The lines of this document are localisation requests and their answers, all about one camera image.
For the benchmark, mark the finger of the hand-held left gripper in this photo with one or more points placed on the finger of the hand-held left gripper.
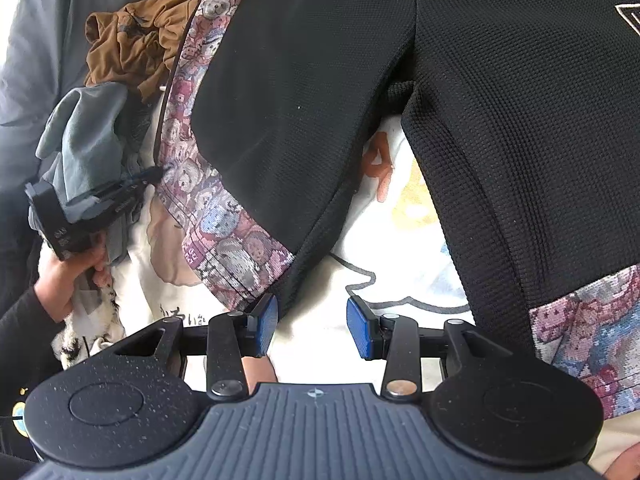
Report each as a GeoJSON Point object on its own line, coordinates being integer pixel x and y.
{"type": "Point", "coordinates": [135, 183]}

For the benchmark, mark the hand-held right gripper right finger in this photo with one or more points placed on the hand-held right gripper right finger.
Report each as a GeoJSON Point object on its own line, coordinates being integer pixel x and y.
{"type": "Point", "coordinates": [360, 327]}

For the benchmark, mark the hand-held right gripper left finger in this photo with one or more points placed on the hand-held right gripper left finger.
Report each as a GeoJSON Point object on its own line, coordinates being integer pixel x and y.
{"type": "Point", "coordinates": [265, 325]}

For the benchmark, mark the grey garment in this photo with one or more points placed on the grey garment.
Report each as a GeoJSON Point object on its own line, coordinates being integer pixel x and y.
{"type": "Point", "coordinates": [85, 130]}

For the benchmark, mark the black shorts with bear-print trim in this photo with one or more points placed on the black shorts with bear-print trim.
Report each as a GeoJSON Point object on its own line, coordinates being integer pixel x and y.
{"type": "Point", "coordinates": [500, 110]}

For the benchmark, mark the person's left forearm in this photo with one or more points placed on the person's left forearm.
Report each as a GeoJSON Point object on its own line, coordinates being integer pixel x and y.
{"type": "Point", "coordinates": [27, 360]}

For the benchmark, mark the person's left hand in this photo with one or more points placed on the person's left hand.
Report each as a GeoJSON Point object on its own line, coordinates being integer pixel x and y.
{"type": "Point", "coordinates": [65, 280]}

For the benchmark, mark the cream bear-print bed sheet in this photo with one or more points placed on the cream bear-print bed sheet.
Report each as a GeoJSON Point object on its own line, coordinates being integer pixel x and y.
{"type": "Point", "coordinates": [400, 270]}

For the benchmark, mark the white spotted fuzzy cloth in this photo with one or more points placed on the white spotted fuzzy cloth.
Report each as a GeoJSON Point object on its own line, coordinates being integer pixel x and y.
{"type": "Point", "coordinates": [92, 335]}

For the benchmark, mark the brown garment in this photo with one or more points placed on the brown garment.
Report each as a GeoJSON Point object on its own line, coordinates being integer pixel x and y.
{"type": "Point", "coordinates": [135, 40]}

